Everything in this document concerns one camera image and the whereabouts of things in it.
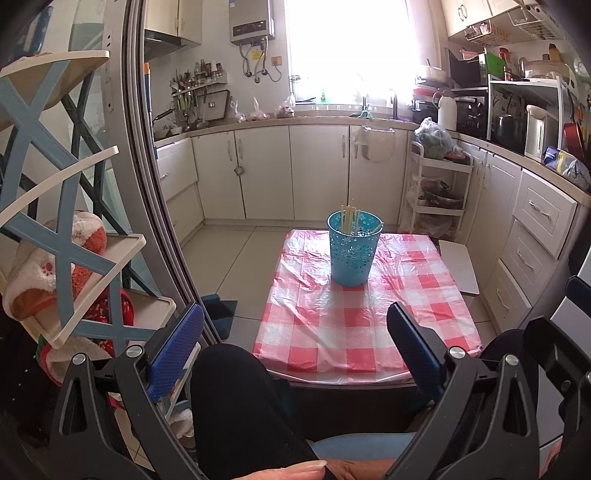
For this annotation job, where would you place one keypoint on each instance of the cream drawer base cabinet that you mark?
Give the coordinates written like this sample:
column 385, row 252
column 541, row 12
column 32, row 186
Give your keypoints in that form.
column 503, row 198

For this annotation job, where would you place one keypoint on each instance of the small white plastic bag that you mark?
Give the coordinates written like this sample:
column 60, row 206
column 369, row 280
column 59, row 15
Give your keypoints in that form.
column 238, row 113

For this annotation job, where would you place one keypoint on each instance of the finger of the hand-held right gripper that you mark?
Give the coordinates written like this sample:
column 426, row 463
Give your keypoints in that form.
column 561, row 360
column 581, row 290

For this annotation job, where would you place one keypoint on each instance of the teal perforated plastic basket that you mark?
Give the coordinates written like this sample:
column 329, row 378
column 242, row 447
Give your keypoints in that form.
column 351, row 258

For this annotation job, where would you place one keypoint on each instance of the group of wooden chopsticks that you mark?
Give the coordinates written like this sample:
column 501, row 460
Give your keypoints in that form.
column 349, row 219

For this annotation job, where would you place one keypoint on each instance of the wall utensil rack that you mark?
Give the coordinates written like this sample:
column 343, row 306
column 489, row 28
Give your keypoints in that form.
column 191, row 87

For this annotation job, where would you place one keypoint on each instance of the white electric water boiler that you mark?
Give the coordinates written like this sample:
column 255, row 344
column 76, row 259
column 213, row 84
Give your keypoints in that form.
column 540, row 134

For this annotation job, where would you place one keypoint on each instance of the white thermos jug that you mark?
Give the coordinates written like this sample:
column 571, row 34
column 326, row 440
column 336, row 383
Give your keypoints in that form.
column 447, row 113

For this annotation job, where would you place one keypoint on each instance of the blue and yellow packets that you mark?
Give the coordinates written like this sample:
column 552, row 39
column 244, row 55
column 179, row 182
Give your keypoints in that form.
column 556, row 159

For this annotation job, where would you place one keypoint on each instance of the grey wall water heater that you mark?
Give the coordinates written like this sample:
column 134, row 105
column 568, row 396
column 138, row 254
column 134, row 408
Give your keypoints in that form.
column 251, row 23

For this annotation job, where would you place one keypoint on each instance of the hanging clear plastic bag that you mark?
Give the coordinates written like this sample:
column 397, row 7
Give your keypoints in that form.
column 376, row 145

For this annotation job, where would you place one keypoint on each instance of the plastic bag of vegetables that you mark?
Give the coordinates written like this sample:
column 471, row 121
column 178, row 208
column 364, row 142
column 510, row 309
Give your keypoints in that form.
column 434, row 138

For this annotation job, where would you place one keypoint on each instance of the cream wall cabinets over rack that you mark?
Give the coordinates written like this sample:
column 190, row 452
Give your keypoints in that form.
column 466, row 14

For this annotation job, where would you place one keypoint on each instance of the range hood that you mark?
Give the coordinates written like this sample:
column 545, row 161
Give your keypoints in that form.
column 164, row 44

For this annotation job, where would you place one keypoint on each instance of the white flat board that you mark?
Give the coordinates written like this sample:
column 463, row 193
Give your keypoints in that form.
column 459, row 267

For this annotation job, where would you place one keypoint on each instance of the cream stove base cabinet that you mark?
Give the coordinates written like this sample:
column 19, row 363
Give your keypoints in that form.
column 180, row 180

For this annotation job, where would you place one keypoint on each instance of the black framed tray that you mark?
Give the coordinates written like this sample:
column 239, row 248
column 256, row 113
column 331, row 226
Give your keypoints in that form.
column 217, row 105

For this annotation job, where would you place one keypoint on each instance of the green cutting board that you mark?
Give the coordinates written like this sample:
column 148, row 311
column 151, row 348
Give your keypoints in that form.
column 494, row 67

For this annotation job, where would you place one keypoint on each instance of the clear bag with red food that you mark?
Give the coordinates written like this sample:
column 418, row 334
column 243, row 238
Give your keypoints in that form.
column 257, row 111

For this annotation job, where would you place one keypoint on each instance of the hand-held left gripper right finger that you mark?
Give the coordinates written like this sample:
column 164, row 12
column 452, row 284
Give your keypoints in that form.
column 415, row 350

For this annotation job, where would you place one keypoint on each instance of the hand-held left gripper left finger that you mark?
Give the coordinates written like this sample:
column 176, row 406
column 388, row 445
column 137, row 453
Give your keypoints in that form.
column 178, row 346

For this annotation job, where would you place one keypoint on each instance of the steel pot with lid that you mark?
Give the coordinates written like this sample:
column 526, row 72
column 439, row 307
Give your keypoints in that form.
column 441, row 201

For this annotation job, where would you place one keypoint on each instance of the blue seat cushion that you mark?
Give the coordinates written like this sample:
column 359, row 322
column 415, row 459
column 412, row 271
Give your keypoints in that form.
column 360, row 445

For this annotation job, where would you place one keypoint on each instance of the blue mop with orange tip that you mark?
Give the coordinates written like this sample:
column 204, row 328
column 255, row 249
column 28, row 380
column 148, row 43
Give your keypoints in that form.
column 147, row 92

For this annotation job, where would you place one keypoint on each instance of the red patterned cloth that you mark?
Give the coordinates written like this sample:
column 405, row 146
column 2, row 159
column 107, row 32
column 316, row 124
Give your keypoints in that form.
column 124, row 309

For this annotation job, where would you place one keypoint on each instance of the dark low table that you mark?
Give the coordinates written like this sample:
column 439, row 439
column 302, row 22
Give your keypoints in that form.
column 351, row 406

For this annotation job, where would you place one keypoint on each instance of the red frying pan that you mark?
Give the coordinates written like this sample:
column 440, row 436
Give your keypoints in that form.
column 573, row 141

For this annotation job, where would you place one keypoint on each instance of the white red plush cushion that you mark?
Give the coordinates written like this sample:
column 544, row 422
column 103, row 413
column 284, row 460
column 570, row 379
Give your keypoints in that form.
column 64, row 364

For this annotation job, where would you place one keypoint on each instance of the cream wall cabinets over stove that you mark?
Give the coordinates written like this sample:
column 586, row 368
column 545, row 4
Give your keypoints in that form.
column 187, row 18

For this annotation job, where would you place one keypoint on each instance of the black microwave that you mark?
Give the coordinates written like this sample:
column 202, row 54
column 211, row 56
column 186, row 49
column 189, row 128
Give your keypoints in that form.
column 466, row 69

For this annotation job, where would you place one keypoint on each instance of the stacked pots and bowls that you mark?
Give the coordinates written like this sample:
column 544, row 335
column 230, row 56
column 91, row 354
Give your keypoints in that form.
column 427, row 97

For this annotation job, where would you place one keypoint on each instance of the pink checked plastic tablecloth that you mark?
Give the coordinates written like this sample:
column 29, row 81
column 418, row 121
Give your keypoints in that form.
column 323, row 332

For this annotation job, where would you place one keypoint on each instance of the white tiered trolley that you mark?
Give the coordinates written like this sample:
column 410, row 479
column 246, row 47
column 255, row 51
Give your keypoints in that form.
column 438, row 210

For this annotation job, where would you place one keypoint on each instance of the cream sink base cabinet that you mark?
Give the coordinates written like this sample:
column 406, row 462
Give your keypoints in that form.
column 318, row 170

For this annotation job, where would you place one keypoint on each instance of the black countertop appliance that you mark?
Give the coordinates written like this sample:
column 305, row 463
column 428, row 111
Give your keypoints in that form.
column 471, row 117

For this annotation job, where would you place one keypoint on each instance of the blue and cream shelf rack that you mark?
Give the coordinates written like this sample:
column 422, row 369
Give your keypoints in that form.
column 51, row 217

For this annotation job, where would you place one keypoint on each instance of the clear bag of food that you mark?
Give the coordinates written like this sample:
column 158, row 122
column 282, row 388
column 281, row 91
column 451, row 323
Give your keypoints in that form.
column 286, row 108

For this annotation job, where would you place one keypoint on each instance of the bright kitchen window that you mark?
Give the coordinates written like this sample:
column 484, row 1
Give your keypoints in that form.
column 351, row 50

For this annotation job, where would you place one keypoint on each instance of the dark floor mat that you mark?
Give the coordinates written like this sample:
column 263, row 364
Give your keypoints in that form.
column 224, row 318

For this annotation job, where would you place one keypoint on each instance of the person's left hand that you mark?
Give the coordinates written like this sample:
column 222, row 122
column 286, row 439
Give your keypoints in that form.
column 286, row 471

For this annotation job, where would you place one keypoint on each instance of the black cooking pot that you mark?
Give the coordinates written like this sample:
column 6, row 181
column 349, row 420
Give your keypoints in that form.
column 510, row 131

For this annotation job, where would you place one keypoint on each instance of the white counter shelf rack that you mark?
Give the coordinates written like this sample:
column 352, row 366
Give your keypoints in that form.
column 526, row 85

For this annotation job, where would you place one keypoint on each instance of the crumpled plastic bags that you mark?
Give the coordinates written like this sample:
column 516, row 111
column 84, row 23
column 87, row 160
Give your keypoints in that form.
column 429, row 226

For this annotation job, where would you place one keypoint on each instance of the person's left leg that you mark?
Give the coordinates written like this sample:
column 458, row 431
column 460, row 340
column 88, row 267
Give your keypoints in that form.
column 240, row 406

